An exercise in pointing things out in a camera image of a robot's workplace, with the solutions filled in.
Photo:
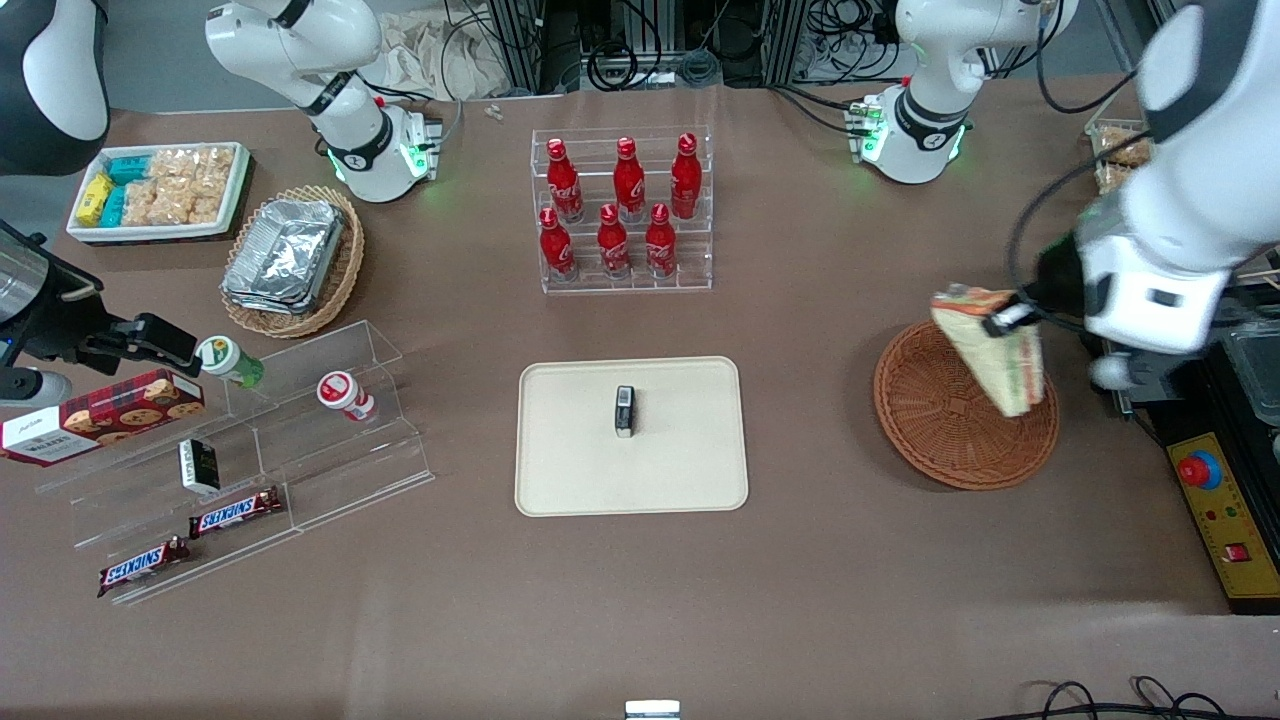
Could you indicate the stack of foil containers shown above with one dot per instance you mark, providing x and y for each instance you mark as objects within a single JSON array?
[{"x": 285, "y": 255}]

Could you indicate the beige plastic tray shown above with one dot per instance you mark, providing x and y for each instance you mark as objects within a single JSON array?
[{"x": 630, "y": 470}]

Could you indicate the white rectangular snack tray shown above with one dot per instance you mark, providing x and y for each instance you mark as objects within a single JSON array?
[{"x": 235, "y": 195}]

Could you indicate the triangle sandwich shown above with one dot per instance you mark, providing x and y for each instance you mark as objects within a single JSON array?
[{"x": 985, "y": 365}]

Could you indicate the red cola bottle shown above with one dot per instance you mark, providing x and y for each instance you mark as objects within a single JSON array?
[
  {"x": 563, "y": 185},
  {"x": 628, "y": 180},
  {"x": 686, "y": 178},
  {"x": 612, "y": 245},
  {"x": 660, "y": 245},
  {"x": 556, "y": 248}
]

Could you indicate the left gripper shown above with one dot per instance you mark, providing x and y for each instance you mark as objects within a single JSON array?
[{"x": 1058, "y": 271}]

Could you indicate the aluminium frame rack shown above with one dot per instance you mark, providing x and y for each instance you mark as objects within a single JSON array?
[{"x": 520, "y": 40}]

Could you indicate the clear acrylic stepped shelf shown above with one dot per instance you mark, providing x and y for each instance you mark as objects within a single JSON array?
[{"x": 330, "y": 470}]

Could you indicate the clear bag of crackers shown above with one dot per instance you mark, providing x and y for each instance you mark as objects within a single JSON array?
[
  {"x": 185, "y": 206},
  {"x": 143, "y": 202},
  {"x": 178, "y": 163},
  {"x": 220, "y": 172}
]

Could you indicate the small basket of pastries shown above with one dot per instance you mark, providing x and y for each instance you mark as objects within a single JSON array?
[{"x": 1118, "y": 150}]

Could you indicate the crumpled white plastic sheet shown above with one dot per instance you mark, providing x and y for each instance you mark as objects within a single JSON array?
[{"x": 440, "y": 55}]

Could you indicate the clear acrylic bottle rack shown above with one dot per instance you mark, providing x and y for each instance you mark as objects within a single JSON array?
[{"x": 625, "y": 275}]

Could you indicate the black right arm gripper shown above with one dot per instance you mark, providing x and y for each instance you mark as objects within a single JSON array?
[{"x": 62, "y": 325}]

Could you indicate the teal snack pack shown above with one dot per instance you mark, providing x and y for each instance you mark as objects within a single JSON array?
[
  {"x": 128, "y": 168},
  {"x": 113, "y": 206}
]

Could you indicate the oval light wicker basket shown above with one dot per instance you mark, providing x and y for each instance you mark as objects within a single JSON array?
[{"x": 345, "y": 270}]

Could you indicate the red tartan cookie box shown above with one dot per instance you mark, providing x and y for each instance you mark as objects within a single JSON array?
[{"x": 100, "y": 418}]

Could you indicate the yellow snack pack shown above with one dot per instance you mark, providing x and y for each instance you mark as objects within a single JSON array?
[{"x": 94, "y": 198}]

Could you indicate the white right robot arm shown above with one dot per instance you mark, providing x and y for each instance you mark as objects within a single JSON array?
[{"x": 300, "y": 40}]

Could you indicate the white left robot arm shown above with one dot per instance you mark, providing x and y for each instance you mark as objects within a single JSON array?
[{"x": 940, "y": 60}]

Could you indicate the snickers chocolate bar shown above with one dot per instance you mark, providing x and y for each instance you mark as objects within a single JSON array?
[
  {"x": 143, "y": 566},
  {"x": 236, "y": 512}
]

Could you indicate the small black white box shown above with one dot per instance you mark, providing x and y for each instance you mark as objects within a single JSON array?
[{"x": 199, "y": 465}]

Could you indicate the round brown wicker basket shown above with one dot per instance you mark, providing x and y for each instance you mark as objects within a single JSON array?
[{"x": 930, "y": 420}]

